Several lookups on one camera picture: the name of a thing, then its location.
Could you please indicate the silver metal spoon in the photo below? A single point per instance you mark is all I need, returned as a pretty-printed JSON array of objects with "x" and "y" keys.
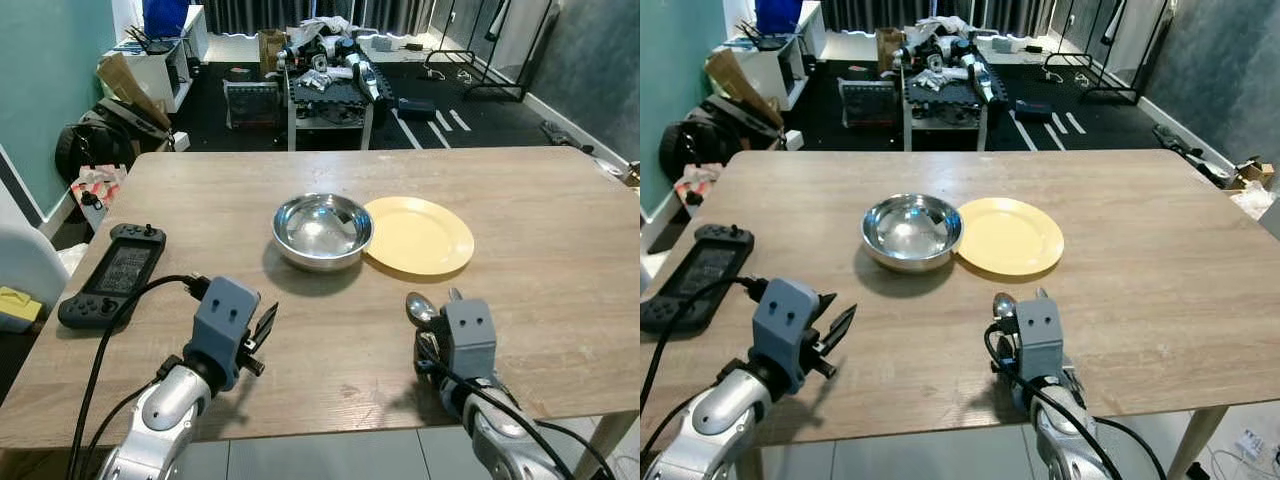
[
  {"x": 1004, "y": 305},
  {"x": 421, "y": 307}
]

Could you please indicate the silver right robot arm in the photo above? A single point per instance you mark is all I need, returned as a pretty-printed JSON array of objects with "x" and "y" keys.
[
  {"x": 1065, "y": 440},
  {"x": 500, "y": 440}
]

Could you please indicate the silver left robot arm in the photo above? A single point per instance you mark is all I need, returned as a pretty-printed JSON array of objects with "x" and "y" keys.
[
  {"x": 165, "y": 415},
  {"x": 715, "y": 420}
]

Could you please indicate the round yellow plate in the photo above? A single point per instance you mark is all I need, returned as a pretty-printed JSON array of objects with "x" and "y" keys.
[
  {"x": 420, "y": 238},
  {"x": 1012, "y": 238}
]

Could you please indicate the shiny steel bowl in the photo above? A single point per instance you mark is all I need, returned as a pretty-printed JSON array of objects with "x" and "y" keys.
[
  {"x": 912, "y": 232},
  {"x": 323, "y": 232}
]

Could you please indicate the black handheld game controller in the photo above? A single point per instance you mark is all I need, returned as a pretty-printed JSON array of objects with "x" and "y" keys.
[
  {"x": 697, "y": 277},
  {"x": 112, "y": 275}
]

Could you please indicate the red and white bag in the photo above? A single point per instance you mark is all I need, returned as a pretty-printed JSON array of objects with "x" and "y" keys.
[
  {"x": 95, "y": 190},
  {"x": 695, "y": 185}
]

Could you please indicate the small black floor box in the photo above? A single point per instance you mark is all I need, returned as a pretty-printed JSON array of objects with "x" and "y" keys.
[
  {"x": 1033, "y": 109},
  {"x": 415, "y": 107}
]

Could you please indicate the black backpack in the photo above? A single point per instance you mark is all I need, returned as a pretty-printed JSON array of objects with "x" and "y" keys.
[
  {"x": 705, "y": 140},
  {"x": 100, "y": 140}
]

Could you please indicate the black metal clothes rack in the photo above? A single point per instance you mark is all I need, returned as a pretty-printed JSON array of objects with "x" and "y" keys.
[
  {"x": 1110, "y": 95},
  {"x": 490, "y": 90}
]

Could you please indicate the wooden table leg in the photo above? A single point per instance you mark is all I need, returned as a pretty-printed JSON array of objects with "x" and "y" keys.
[
  {"x": 1195, "y": 445},
  {"x": 615, "y": 445}
]

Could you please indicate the cluttered metal cart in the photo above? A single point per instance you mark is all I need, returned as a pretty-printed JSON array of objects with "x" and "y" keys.
[
  {"x": 945, "y": 95},
  {"x": 330, "y": 95}
]

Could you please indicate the brown cardboard sheet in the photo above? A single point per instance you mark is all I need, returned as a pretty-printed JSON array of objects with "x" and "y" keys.
[
  {"x": 738, "y": 85},
  {"x": 130, "y": 85}
]

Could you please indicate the yellow sponge block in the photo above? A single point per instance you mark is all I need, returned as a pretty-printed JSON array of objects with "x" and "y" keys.
[{"x": 18, "y": 308}]

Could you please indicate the white shelf cabinet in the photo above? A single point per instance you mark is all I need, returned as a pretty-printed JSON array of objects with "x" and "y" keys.
[
  {"x": 150, "y": 70},
  {"x": 770, "y": 65}
]

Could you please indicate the white chair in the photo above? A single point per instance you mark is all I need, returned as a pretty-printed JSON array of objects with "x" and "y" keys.
[{"x": 25, "y": 255}]

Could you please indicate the small brown cardboard box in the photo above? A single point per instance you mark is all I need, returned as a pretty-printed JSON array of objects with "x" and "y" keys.
[
  {"x": 270, "y": 45},
  {"x": 888, "y": 45}
]

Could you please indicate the blue chair back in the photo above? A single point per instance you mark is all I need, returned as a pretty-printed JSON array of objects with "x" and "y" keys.
[
  {"x": 778, "y": 13},
  {"x": 165, "y": 15}
]

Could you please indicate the dark grey curtain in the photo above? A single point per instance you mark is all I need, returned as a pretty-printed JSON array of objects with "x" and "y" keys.
[
  {"x": 300, "y": 12},
  {"x": 900, "y": 12}
]

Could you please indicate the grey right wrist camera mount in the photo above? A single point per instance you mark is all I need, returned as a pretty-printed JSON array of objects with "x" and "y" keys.
[
  {"x": 468, "y": 340},
  {"x": 1040, "y": 340}
]

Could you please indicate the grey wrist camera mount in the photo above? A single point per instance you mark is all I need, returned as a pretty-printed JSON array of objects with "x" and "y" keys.
[
  {"x": 785, "y": 325},
  {"x": 468, "y": 340},
  {"x": 1040, "y": 340},
  {"x": 225, "y": 320}
]

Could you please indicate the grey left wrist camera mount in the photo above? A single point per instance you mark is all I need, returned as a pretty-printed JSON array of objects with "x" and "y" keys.
[
  {"x": 225, "y": 320},
  {"x": 785, "y": 325}
]

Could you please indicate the black device by wall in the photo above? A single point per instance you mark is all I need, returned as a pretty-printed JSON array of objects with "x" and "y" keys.
[
  {"x": 1185, "y": 150},
  {"x": 565, "y": 135}
]

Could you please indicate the open cardboard box by wall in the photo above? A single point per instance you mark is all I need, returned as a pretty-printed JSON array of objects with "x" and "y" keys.
[{"x": 1255, "y": 173}]

